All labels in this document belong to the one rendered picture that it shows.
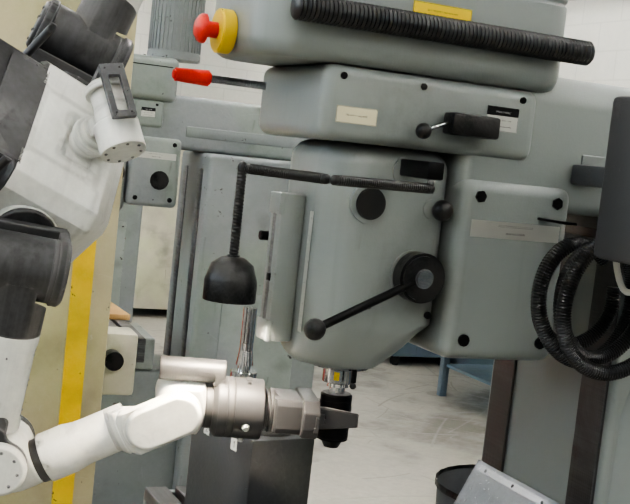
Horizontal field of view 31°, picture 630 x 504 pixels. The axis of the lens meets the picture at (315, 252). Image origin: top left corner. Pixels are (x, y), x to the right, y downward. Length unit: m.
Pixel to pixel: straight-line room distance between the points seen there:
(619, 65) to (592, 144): 6.34
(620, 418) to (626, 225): 0.40
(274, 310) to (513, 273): 0.35
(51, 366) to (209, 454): 1.40
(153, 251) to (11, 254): 8.50
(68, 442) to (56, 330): 1.68
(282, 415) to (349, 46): 0.53
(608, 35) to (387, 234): 6.70
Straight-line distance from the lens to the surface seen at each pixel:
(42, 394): 3.37
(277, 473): 1.92
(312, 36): 1.49
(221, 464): 1.98
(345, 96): 1.52
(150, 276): 10.09
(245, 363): 2.01
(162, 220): 10.06
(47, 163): 1.68
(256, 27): 1.51
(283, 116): 1.63
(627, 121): 1.50
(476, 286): 1.64
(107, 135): 1.64
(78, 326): 3.34
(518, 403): 1.95
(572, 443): 1.84
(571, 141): 1.72
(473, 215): 1.62
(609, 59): 8.17
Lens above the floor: 1.61
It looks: 5 degrees down
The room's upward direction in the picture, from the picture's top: 6 degrees clockwise
